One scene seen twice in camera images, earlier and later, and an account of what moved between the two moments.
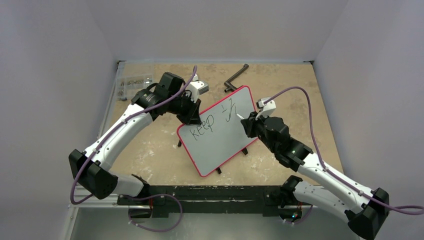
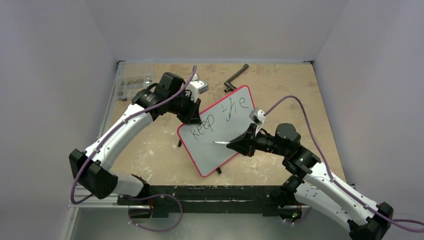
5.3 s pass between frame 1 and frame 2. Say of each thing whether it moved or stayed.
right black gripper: moved
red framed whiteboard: stayed
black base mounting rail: stayed
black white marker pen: moved
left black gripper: stayed
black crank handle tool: stayed
